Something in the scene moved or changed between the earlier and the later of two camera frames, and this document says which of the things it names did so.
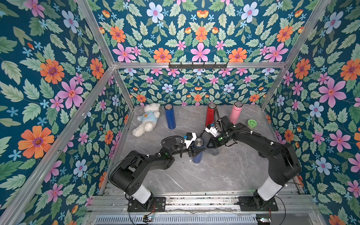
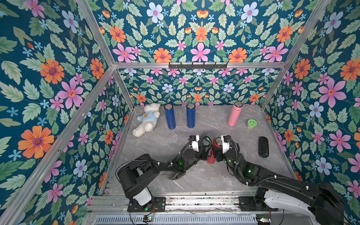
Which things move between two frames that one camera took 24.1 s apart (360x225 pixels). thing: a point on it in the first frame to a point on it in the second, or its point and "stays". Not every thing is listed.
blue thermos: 198,142 to 191,115
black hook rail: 197,66 stays
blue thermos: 169,112 stays
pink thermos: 235,113 stays
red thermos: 210,114 to 217,141
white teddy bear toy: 148,119 stays
